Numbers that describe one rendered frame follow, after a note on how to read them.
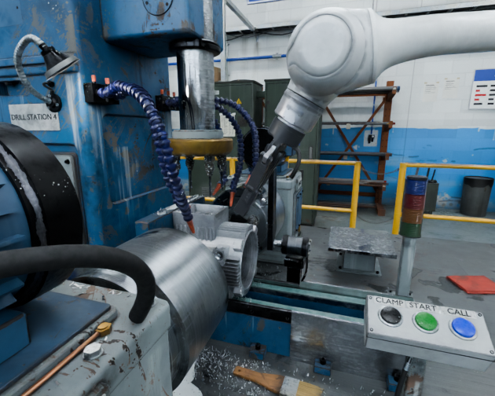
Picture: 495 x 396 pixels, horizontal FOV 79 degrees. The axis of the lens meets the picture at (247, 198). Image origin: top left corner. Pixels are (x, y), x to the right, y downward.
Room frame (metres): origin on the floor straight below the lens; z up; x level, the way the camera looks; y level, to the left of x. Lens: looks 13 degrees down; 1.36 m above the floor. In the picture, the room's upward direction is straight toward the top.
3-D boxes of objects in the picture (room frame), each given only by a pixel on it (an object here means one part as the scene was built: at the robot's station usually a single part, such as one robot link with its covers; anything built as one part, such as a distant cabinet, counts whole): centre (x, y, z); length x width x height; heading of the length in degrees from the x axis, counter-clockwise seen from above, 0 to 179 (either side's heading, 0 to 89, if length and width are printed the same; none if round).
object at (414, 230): (0.90, -0.52, 1.05); 0.06 x 0.06 x 0.04
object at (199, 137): (0.79, 0.13, 1.43); 0.18 x 0.18 x 0.48
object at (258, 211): (1.09, -0.01, 1.04); 0.41 x 0.25 x 0.25; 162
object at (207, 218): (0.79, 0.13, 1.11); 0.12 x 0.11 x 0.07; 72
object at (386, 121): (5.22, -1.19, 1.05); 2.39 x 0.70 x 2.10; 72
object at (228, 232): (0.78, 0.09, 1.02); 0.20 x 0.19 x 0.19; 72
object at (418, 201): (0.90, -0.52, 1.14); 0.06 x 0.06 x 0.04
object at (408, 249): (0.90, -0.52, 1.01); 0.08 x 0.08 x 0.42; 72
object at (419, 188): (0.90, -0.52, 1.19); 0.06 x 0.06 x 0.04
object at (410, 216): (0.90, -0.52, 1.10); 0.06 x 0.06 x 0.04
